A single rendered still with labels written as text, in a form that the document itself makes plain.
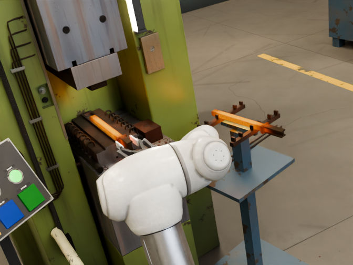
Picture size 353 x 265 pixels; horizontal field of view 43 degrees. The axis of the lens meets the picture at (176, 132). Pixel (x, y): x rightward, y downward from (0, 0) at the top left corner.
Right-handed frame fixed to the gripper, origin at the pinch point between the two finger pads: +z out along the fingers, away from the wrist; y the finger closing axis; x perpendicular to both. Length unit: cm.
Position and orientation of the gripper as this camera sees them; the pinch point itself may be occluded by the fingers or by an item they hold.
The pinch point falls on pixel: (126, 143)
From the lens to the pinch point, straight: 188.9
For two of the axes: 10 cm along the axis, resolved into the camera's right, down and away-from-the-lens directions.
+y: 8.3, -3.8, 4.1
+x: -1.7, -8.7, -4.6
